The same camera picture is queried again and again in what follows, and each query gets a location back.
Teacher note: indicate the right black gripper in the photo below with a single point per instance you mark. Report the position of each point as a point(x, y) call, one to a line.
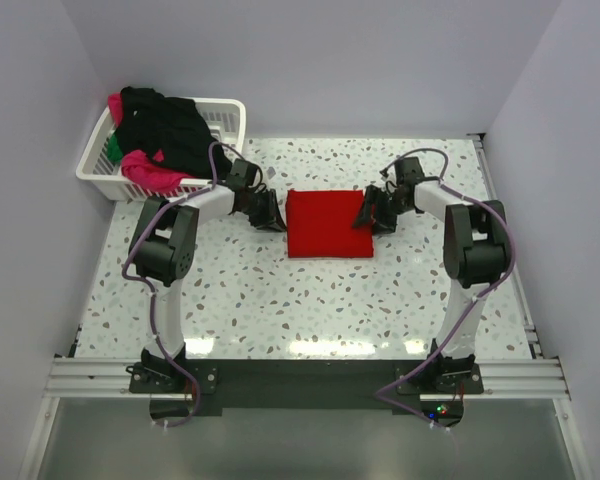
point(371, 197)

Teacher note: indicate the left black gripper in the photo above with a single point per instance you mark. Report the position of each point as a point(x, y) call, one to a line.
point(277, 223)

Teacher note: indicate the red t shirt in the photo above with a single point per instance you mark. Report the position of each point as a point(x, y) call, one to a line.
point(320, 225)

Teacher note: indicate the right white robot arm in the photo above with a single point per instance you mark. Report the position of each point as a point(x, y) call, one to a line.
point(478, 256)

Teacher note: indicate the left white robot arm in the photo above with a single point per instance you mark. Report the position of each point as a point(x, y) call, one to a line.
point(162, 252)

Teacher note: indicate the pink t shirt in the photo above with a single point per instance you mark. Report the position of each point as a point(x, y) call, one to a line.
point(150, 174)

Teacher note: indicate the black t shirt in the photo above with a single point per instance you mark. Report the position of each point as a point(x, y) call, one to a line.
point(170, 132)

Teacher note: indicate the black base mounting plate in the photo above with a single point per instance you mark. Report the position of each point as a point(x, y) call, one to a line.
point(209, 387)

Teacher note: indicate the green t shirt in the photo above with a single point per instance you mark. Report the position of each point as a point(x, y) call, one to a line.
point(114, 152)

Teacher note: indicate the aluminium frame rail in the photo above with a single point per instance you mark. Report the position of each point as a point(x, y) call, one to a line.
point(502, 379)

